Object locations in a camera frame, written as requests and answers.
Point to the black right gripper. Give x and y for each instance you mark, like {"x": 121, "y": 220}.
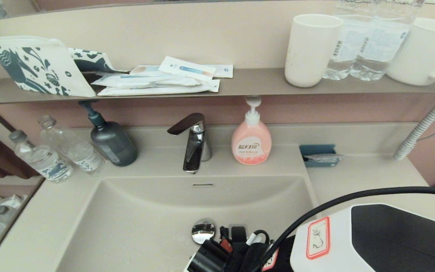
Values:
{"x": 210, "y": 260}

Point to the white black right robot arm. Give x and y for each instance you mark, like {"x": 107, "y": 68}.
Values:
{"x": 391, "y": 241}

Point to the beige sink basin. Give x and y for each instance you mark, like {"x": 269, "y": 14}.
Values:
{"x": 127, "y": 226}

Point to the chrome faucet body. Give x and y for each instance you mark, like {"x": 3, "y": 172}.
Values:
{"x": 195, "y": 151}

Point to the chrome drain stopper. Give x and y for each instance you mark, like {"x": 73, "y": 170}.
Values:
{"x": 202, "y": 229}

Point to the pink hand soap pump bottle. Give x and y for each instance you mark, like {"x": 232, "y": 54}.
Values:
{"x": 251, "y": 145}

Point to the dark grey pump bottle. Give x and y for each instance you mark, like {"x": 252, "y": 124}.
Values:
{"x": 113, "y": 145}

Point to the silver foil sachet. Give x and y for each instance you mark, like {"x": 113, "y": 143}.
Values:
{"x": 324, "y": 158}

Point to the blue soap tray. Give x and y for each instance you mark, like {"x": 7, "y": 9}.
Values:
{"x": 316, "y": 150}

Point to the clear uncapped water bottle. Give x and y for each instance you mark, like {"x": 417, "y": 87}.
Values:
{"x": 77, "y": 149}

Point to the long white sachet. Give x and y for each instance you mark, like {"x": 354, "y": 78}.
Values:
{"x": 157, "y": 90}
{"x": 142, "y": 81}

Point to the small white sachet blue logo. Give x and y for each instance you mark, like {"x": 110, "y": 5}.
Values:
{"x": 223, "y": 70}

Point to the white toothbrush print sachet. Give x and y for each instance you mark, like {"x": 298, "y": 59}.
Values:
{"x": 187, "y": 69}

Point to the capped water bottle deer label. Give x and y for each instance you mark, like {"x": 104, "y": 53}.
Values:
{"x": 45, "y": 160}

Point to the white sachet orange print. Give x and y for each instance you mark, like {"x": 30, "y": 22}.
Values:
{"x": 145, "y": 70}

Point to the white plastic tumbler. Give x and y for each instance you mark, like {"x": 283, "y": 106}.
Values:
{"x": 310, "y": 53}

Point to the small white blue patterned pouch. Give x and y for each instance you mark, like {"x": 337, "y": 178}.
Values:
{"x": 92, "y": 59}

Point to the clear water bottle white label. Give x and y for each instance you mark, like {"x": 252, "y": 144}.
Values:
{"x": 349, "y": 45}
{"x": 381, "y": 45}

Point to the large white blue patterned pouch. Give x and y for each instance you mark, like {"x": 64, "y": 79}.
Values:
{"x": 38, "y": 67}

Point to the white ribbed mug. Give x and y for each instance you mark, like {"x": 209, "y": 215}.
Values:
{"x": 421, "y": 53}

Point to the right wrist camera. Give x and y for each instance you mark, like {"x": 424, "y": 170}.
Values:
{"x": 238, "y": 234}

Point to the grey wall shelf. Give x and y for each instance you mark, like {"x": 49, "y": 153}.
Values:
{"x": 259, "y": 80}

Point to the wall mirror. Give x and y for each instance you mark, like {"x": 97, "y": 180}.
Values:
{"x": 127, "y": 3}

